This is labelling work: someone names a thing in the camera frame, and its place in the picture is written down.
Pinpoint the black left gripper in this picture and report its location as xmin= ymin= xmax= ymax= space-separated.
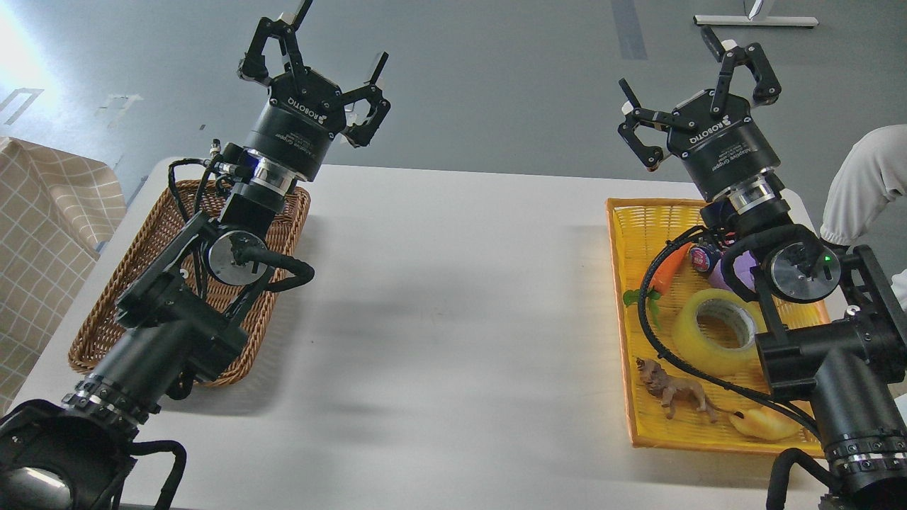
xmin=237 ymin=1 xmax=391 ymax=181

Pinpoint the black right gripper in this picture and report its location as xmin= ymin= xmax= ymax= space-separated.
xmin=617 ymin=25 xmax=782 ymax=203

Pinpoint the yellow tape roll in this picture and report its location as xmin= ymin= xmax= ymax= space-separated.
xmin=672 ymin=288 xmax=767 ymax=377

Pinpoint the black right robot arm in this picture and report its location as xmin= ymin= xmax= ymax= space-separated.
xmin=618 ymin=25 xmax=906 ymax=509

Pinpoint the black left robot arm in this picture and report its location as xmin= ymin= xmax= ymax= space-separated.
xmin=2 ymin=1 xmax=390 ymax=509

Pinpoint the white metal stand base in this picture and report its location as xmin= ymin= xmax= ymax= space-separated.
xmin=692 ymin=1 xmax=819 ymax=29

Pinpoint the small dark can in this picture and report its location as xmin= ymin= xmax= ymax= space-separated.
xmin=689 ymin=243 xmax=721 ymax=276

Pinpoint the purple foam block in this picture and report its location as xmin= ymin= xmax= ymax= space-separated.
xmin=706 ymin=251 xmax=757 ymax=293

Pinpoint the orange toy carrot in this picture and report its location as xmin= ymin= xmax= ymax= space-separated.
xmin=646 ymin=242 xmax=692 ymax=329

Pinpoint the person in white clothes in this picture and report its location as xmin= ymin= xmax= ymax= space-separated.
xmin=820 ymin=125 xmax=907 ymax=312

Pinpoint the brown wicker basket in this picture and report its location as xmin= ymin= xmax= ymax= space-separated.
xmin=69 ymin=179 xmax=312 ymax=387

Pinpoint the yellow plastic basket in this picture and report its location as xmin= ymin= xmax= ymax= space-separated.
xmin=606 ymin=199 xmax=823 ymax=458

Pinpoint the brown toy lion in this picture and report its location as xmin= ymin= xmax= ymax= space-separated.
xmin=635 ymin=358 xmax=719 ymax=423

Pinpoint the beige checkered cloth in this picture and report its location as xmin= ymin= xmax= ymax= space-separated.
xmin=1 ymin=137 xmax=126 ymax=411

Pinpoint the yellow toy croissant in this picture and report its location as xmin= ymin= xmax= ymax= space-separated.
xmin=728 ymin=407 xmax=803 ymax=442

